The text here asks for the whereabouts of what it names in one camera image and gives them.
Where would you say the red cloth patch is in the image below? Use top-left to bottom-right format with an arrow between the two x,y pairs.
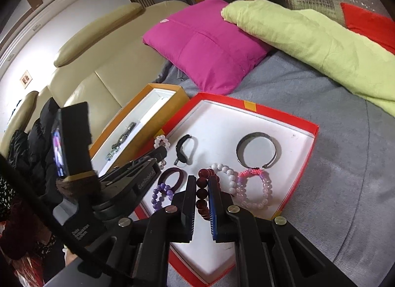
340,2 -> 395,54

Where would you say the black strap bracelet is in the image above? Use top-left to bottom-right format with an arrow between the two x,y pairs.
174,134 -> 197,166

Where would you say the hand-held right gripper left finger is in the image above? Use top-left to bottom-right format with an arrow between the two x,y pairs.
46,175 -> 198,287

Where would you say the silver chain bracelet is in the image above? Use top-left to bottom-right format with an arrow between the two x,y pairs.
106,122 -> 137,161

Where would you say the purple bead bracelet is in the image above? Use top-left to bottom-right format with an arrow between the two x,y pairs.
150,183 -> 177,213

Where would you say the red cardboard box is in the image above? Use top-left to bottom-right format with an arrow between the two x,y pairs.
133,92 -> 319,285

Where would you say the small picture frame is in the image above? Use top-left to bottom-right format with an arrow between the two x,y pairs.
19,71 -> 33,88

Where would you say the pink clear bead bracelet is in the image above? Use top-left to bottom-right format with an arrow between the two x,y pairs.
236,168 -> 274,210

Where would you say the dark purple bangle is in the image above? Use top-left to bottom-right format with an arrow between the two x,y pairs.
158,167 -> 185,193

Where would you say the black jacket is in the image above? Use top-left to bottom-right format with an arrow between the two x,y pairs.
8,97 -> 64,197

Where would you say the light green blanket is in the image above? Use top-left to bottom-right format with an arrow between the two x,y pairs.
220,0 -> 395,110

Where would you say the orange cardboard box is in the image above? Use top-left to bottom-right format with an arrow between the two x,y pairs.
89,83 -> 190,177

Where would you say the red bead bracelet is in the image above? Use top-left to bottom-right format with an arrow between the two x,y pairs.
196,168 -> 221,221

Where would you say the magenta pillow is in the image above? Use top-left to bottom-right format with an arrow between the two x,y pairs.
142,0 -> 273,96

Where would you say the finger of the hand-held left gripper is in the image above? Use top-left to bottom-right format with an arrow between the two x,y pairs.
135,147 -> 169,171

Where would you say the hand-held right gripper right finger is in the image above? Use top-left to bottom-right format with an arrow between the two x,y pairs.
207,176 -> 361,287

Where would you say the dark floral clothing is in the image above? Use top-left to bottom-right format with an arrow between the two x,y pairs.
0,176 -> 67,287

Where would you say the beige sofa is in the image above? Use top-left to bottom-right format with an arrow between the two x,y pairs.
0,0 -> 189,153

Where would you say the metal cuff bangle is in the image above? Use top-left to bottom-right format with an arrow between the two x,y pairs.
236,132 -> 282,169

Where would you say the grey bed cover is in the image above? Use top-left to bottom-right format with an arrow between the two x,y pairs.
157,50 -> 395,275

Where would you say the pink and white bead bracelet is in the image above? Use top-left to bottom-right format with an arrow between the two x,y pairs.
154,134 -> 171,168

